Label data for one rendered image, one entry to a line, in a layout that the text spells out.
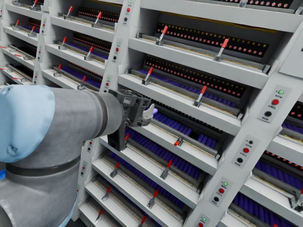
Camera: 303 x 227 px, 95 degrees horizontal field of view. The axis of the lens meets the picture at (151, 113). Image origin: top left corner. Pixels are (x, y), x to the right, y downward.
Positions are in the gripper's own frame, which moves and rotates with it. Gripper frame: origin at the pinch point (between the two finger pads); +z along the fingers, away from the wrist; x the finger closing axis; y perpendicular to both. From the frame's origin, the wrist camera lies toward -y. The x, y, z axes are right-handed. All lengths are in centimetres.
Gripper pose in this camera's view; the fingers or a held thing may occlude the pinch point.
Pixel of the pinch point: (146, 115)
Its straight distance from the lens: 49.1
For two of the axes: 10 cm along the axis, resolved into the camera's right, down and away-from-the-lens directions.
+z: 4.4, -0.6, 9.0
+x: -8.3, -4.2, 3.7
